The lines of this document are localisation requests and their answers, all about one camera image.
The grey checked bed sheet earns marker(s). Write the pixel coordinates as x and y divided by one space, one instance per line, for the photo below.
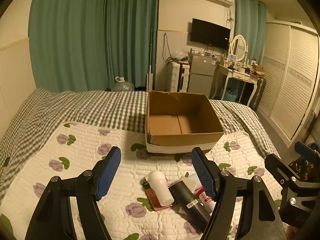
75 105

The black cylinder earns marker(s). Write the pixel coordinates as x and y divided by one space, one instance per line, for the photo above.
185 195

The black wall television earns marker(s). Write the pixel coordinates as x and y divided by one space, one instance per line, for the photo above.
210 33

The green curtain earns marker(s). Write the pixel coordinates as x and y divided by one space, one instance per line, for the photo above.
87 30

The silver fridge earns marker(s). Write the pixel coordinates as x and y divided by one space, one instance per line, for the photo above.
201 75

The brown cardboard box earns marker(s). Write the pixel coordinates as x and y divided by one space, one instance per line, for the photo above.
185 137

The clear plastic bag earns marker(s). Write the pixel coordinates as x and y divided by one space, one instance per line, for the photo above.
180 55

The white dressing table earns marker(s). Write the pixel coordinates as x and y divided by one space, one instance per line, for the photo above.
240 75

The clear water jug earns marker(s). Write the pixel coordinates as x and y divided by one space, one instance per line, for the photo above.
122 85

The white floral quilt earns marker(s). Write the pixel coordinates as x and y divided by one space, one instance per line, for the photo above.
130 180

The teal curtain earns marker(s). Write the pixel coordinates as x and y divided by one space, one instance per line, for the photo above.
250 25

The white plastic bottle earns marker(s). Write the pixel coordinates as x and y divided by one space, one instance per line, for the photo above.
160 187

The white oval mirror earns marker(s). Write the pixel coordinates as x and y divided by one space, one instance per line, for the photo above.
240 47

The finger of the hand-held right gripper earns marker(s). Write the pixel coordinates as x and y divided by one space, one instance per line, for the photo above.
305 150
287 187

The white suitcase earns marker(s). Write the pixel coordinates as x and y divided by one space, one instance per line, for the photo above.
175 77

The white box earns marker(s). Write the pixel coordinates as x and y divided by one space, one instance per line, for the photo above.
193 181

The grey suitcase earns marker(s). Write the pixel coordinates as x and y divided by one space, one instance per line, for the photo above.
260 92

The red label white tube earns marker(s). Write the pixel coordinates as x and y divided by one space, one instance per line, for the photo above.
203 197

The white louvred wardrobe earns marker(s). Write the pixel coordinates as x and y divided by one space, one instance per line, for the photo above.
287 80

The brown packet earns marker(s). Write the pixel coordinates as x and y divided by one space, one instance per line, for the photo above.
155 201

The small brown carton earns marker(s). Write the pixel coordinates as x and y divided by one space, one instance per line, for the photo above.
258 70

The dark floral clothing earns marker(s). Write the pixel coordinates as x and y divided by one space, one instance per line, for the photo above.
303 167

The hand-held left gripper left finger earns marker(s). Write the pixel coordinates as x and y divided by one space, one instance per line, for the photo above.
108 172

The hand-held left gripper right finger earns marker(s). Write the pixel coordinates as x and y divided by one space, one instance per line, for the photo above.
203 175

